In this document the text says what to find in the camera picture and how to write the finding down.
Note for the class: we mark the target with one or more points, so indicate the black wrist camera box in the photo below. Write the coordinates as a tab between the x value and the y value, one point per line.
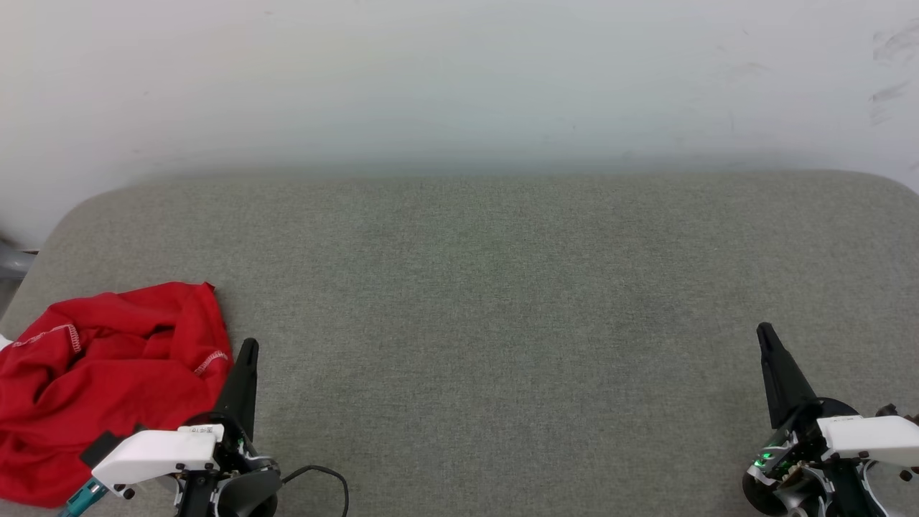
100	449
890	411

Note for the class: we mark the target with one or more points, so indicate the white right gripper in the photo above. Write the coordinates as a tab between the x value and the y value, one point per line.
872	439

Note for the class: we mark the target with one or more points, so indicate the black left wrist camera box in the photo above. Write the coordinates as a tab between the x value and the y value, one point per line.
100	449

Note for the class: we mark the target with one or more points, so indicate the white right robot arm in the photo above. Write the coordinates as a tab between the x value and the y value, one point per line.
847	497

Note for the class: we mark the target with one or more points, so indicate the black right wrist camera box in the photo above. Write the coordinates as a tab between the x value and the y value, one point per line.
890	411

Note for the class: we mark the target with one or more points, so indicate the red and white shirt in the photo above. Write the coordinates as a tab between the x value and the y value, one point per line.
108	388

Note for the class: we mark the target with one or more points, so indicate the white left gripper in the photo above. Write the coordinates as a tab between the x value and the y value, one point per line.
158	452

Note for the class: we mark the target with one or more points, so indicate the grey metal frame tube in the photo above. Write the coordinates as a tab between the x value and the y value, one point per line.
13	260

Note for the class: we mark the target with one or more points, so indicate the white paper label tag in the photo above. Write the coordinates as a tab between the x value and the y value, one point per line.
204	431

